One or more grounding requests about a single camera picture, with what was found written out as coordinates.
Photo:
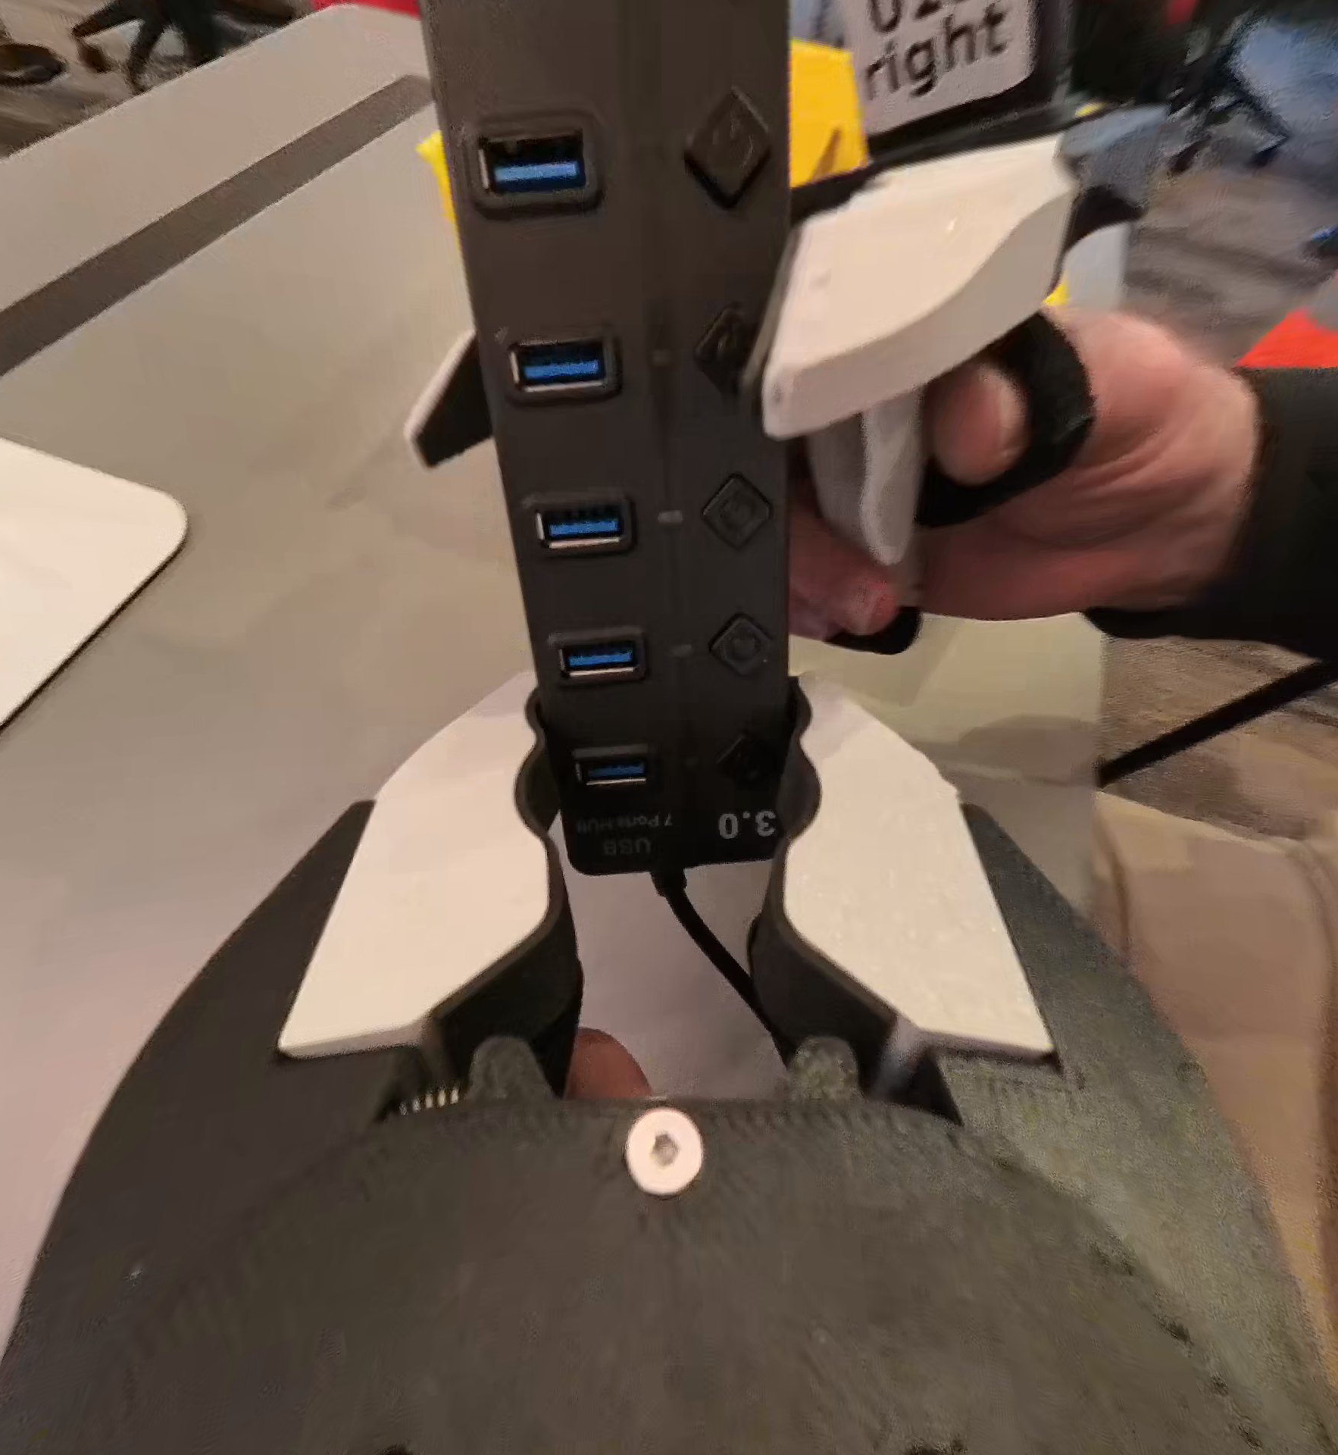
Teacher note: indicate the person's right hand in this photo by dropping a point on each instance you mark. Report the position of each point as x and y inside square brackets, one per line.
[1145, 500]

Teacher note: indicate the person's leg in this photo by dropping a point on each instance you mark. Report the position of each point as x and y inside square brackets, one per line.
[1282, 1024]

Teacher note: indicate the white rounded mat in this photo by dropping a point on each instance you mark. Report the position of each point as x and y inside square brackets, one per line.
[43, 569]

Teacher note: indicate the person's right forearm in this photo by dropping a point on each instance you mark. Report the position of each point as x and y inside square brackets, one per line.
[1327, 512]

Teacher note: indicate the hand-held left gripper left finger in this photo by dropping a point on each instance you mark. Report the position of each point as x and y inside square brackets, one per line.
[430, 898]

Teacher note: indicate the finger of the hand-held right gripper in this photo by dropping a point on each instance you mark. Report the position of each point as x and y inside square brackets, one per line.
[447, 415]
[918, 273]

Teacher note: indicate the black chair base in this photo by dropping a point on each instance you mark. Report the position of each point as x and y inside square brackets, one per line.
[157, 34]

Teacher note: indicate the orange traffic cone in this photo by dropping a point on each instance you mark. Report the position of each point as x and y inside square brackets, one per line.
[1327, 318]

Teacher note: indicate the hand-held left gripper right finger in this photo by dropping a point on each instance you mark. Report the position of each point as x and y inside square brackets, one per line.
[908, 910]

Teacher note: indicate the person's left hand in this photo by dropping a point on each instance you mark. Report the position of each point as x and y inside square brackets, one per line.
[610, 1067]

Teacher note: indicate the black usb hub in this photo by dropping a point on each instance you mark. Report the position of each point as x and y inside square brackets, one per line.
[646, 455]

